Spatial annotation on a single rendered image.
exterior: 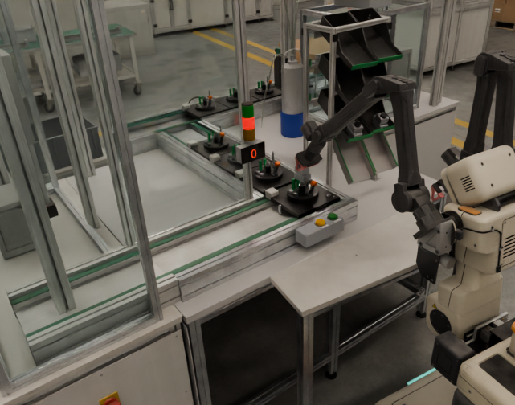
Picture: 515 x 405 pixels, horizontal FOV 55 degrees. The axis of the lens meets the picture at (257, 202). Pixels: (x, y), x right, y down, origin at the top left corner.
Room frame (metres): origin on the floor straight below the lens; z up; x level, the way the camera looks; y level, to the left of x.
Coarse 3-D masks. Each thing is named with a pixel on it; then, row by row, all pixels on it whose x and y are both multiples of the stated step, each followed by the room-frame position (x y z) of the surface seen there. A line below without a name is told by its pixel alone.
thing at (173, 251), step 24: (216, 216) 1.82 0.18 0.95; (240, 216) 1.85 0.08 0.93; (264, 216) 1.86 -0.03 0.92; (288, 216) 1.85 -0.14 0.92; (168, 240) 1.66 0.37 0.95; (192, 240) 1.70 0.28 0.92; (216, 240) 1.69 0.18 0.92; (240, 240) 1.63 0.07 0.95; (168, 264) 1.54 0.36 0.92; (192, 264) 1.49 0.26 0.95
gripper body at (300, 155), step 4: (308, 148) 1.87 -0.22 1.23; (300, 152) 1.89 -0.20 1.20; (304, 152) 1.90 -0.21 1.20; (308, 152) 1.85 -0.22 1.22; (296, 156) 1.88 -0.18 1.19; (300, 156) 1.87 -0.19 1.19; (304, 156) 1.88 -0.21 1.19; (308, 156) 1.86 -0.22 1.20; (312, 156) 1.85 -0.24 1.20; (316, 156) 1.85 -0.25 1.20; (320, 156) 1.90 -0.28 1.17; (300, 160) 1.86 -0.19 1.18; (304, 160) 1.86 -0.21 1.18; (308, 160) 1.86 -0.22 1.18; (312, 160) 1.86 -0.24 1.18; (316, 160) 1.88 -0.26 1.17; (304, 164) 1.84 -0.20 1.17; (308, 164) 1.85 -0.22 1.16
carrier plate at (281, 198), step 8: (280, 192) 1.97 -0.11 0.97; (320, 192) 1.95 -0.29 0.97; (328, 192) 1.95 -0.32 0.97; (272, 200) 1.92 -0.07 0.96; (280, 200) 1.90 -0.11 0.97; (288, 200) 1.89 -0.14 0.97; (320, 200) 1.88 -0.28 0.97; (328, 200) 1.87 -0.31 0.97; (336, 200) 1.89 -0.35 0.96; (288, 208) 1.82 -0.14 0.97; (296, 208) 1.82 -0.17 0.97; (304, 208) 1.82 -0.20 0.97; (312, 208) 1.81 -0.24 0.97; (296, 216) 1.78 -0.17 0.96
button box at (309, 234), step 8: (312, 224) 1.70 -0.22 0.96; (328, 224) 1.70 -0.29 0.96; (336, 224) 1.71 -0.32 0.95; (296, 232) 1.67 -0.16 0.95; (304, 232) 1.65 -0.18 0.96; (312, 232) 1.64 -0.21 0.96; (320, 232) 1.66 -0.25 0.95; (328, 232) 1.69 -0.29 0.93; (336, 232) 1.71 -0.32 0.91; (296, 240) 1.67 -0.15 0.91; (304, 240) 1.63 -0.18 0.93; (312, 240) 1.64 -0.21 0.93; (320, 240) 1.66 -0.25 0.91
